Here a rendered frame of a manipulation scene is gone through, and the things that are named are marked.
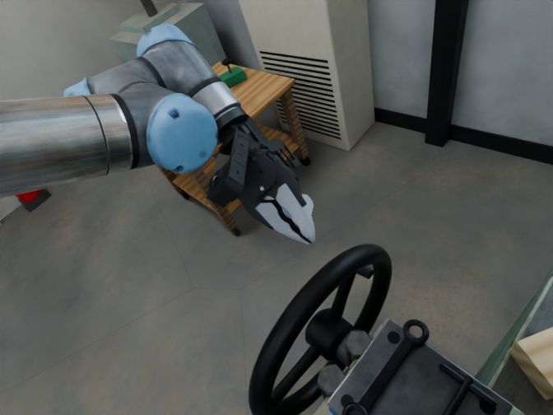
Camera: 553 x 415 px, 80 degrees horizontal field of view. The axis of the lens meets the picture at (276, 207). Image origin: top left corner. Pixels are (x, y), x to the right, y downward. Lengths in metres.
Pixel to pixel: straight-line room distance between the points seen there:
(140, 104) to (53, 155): 0.09
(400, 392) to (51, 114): 0.35
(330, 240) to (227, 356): 0.66
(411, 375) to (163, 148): 0.28
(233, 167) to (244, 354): 1.12
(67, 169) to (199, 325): 1.30
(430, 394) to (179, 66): 0.45
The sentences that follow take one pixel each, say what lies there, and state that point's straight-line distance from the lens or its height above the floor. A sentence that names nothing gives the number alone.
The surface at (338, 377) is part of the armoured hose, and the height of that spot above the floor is 0.97.
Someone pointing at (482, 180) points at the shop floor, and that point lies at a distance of 1.77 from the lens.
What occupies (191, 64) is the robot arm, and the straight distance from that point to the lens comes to 0.50.
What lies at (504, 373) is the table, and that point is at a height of 0.90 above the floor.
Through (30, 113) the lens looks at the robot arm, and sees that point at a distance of 0.33.
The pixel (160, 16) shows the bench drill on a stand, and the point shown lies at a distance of 2.33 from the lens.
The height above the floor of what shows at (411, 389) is 1.00.
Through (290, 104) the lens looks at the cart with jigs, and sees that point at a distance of 1.63.
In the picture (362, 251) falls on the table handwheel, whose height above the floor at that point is 0.92.
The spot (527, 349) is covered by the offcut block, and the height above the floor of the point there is 0.93.
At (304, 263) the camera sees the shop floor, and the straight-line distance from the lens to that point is 1.51.
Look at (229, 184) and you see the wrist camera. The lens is 0.38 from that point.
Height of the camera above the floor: 1.29
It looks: 48 degrees down
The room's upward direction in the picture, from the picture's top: 24 degrees counter-clockwise
